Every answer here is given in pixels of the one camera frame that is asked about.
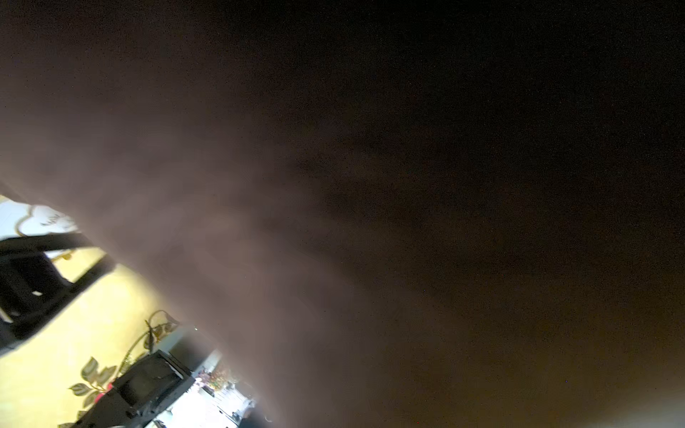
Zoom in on black wire mesh basket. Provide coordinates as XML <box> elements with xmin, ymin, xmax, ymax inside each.
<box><xmin>1</xmin><ymin>233</ymin><xmax>116</xmax><ymax>356</ymax></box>

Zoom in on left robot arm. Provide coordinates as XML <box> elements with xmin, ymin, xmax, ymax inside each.
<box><xmin>72</xmin><ymin>346</ymin><xmax>257</xmax><ymax>427</ymax></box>

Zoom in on dark brown long pants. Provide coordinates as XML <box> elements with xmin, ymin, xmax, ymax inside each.
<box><xmin>1</xmin><ymin>1</ymin><xmax>684</xmax><ymax>427</ymax></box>

